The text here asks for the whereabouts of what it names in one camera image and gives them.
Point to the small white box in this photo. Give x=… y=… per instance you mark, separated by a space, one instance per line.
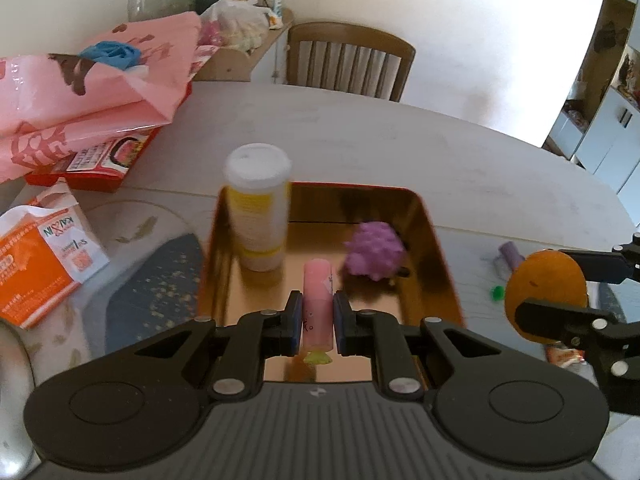
x=276 y=10

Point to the red cardboard box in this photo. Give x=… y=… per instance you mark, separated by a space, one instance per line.
x=100 y=170

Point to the clear plastic bag with contents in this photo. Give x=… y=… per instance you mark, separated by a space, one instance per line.
x=237 y=22

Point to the small green plastic piece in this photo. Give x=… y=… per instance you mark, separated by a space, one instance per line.
x=497 y=293

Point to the orange tissue packet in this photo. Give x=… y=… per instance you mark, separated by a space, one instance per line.
x=40 y=260

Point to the white bottle with yellow label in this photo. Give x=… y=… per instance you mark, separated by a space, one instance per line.
x=257 y=200

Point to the purple spiky ball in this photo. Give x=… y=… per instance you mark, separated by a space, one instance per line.
x=372 y=250

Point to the red snack packet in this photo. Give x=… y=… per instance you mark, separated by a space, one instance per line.
x=562 y=355

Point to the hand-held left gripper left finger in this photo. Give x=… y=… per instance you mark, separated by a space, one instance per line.
x=296 y=321

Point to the pink plastic bag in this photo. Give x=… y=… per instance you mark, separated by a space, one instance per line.
x=100 y=110

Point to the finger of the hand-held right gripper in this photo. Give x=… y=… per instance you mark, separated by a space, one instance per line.
x=605 y=265
x=555 y=317

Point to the wooden side cabinet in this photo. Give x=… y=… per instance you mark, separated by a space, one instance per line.
x=230 y=65

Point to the blue glove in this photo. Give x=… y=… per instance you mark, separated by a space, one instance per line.
x=112 y=54

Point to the small purple tube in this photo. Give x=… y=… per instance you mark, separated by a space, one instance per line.
x=512 y=255

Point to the pink tube with yellow cap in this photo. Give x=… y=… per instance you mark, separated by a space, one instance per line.
x=318 y=290

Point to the orange ball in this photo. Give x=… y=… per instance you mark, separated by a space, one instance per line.
x=545 y=280

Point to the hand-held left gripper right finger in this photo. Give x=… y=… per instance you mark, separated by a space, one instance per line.
x=340 y=321

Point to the white kitchen cabinet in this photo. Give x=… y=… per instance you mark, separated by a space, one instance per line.
x=610 y=125

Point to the wooden chair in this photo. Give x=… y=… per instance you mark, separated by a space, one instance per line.
x=350 y=60

